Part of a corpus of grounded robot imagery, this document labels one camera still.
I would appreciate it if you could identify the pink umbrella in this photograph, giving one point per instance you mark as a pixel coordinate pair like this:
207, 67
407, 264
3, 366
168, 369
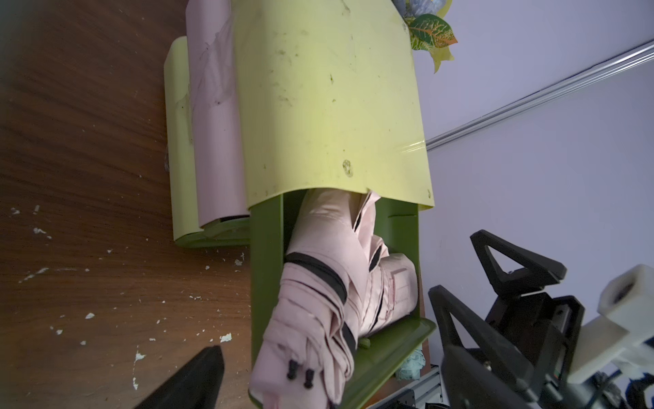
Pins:
308, 349
385, 283

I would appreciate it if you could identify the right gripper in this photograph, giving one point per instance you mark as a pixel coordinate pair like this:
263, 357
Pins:
521, 353

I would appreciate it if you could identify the artificial plant in vase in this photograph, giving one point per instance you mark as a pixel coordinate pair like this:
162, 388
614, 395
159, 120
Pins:
427, 27

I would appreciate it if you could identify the dark green top drawer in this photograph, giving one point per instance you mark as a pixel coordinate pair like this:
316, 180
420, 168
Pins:
271, 225

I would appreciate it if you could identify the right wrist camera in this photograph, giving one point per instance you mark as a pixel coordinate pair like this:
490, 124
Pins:
619, 334

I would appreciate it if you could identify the yellow-green drawer cabinet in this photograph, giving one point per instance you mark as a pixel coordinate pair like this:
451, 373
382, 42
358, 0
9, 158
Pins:
266, 98

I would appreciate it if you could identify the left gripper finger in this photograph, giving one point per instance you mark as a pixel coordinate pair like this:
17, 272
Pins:
195, 386

